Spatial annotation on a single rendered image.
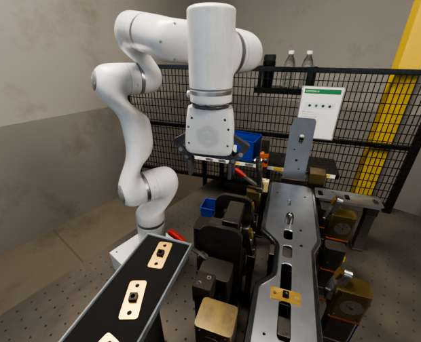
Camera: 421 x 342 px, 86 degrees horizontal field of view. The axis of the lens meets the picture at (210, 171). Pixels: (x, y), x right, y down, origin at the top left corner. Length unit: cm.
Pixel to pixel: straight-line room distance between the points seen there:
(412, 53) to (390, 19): 124
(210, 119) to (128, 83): 42
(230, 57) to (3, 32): 216
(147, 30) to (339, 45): 243
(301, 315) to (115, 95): 83
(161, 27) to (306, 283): 78
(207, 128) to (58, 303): 102
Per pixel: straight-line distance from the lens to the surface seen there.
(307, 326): 75
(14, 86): 246
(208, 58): 43
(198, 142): 48
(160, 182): 88
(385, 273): 143
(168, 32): 56
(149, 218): 96
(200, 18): 43
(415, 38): 160
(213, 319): 63
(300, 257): 89
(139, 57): 78
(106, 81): 79
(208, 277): 66
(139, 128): 82
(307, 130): 125
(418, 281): 149
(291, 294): 79
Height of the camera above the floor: 163
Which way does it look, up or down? 28 degrees down
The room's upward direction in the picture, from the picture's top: straight up
